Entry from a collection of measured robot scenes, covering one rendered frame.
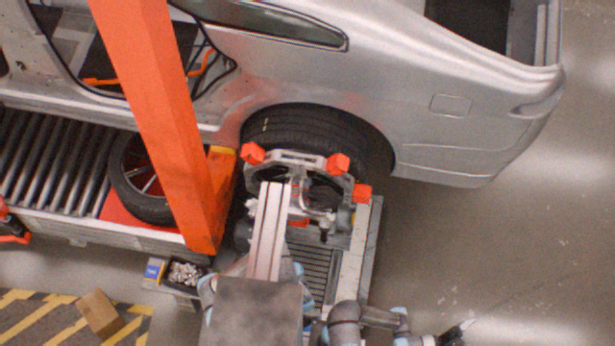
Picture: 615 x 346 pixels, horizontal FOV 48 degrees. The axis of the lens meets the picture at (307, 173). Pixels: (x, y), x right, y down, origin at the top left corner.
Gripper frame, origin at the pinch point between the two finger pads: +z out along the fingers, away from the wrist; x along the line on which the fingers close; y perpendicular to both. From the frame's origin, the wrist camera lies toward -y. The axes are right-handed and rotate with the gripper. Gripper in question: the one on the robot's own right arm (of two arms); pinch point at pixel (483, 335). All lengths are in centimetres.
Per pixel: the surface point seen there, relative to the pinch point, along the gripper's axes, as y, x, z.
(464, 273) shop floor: 113, -81, 34
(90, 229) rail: 75, -116, -179
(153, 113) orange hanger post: -74, -67, -116
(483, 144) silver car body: -9, -86, 22
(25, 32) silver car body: -44, -149, -178
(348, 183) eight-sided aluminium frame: 13, -88, -39
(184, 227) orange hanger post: 28, -82, -120
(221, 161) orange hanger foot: 39, -127, -101
